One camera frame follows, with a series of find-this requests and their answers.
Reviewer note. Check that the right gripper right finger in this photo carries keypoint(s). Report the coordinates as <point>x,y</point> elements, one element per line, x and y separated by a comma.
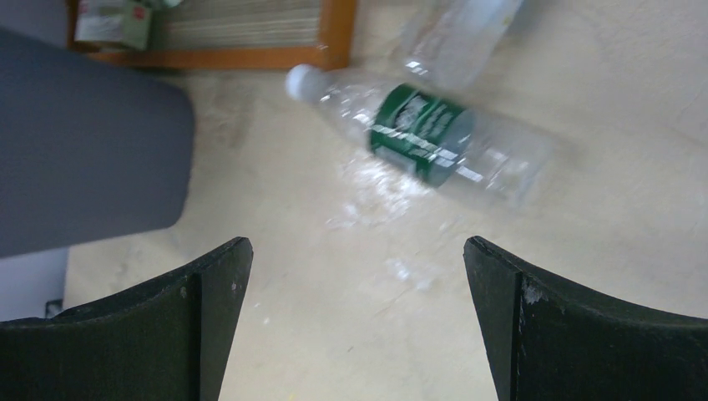
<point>548,338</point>

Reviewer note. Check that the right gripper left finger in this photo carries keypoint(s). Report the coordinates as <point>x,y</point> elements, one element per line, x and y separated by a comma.
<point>168,338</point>

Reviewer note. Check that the clear bottle green label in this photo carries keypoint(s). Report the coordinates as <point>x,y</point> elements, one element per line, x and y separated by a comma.
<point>467,153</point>

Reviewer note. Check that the clear bottle white cap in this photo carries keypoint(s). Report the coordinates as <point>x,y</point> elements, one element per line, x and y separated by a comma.
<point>447,44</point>

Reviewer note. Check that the grey mesh waste bin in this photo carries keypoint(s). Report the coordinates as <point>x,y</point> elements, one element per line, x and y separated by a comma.
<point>89,151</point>

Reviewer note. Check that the wooden slatted shelf rack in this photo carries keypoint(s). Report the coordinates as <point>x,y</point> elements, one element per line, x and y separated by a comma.
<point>232,35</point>

